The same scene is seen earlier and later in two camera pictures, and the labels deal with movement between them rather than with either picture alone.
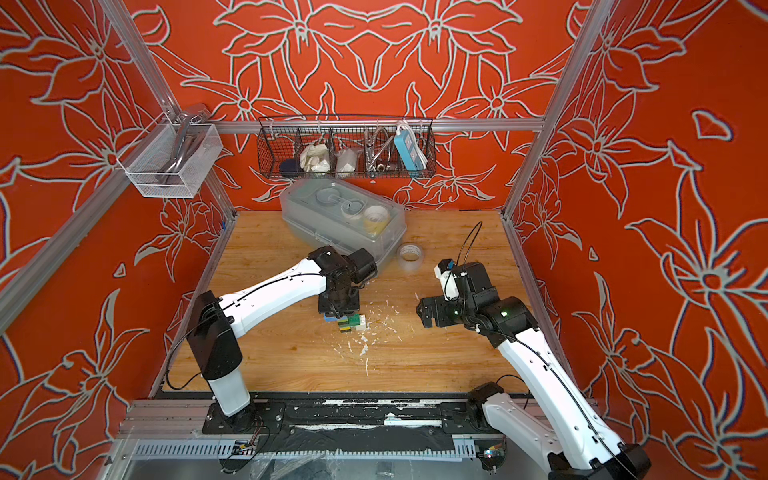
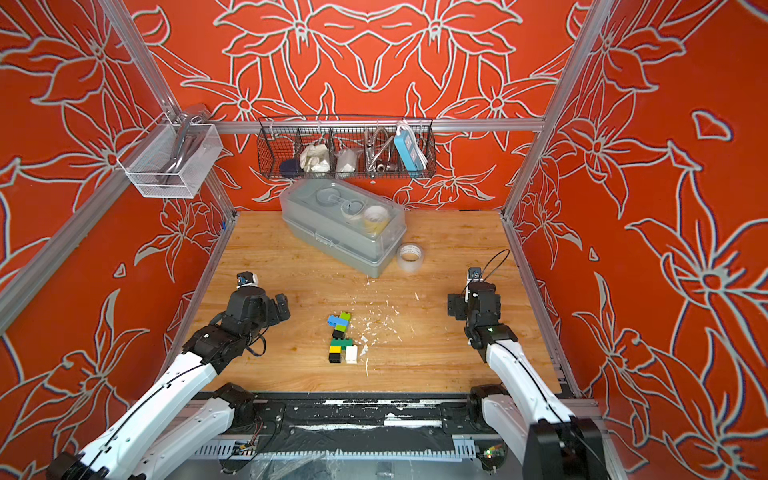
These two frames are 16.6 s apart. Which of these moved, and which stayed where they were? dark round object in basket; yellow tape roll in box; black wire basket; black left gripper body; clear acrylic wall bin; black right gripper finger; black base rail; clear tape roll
Moved: black left gripper body; black right gripper finger
Stayed: clear tape roll; clear acrylic wall bin; black base rail; yellow tape roll in box; dark round object in basket; black wire basket
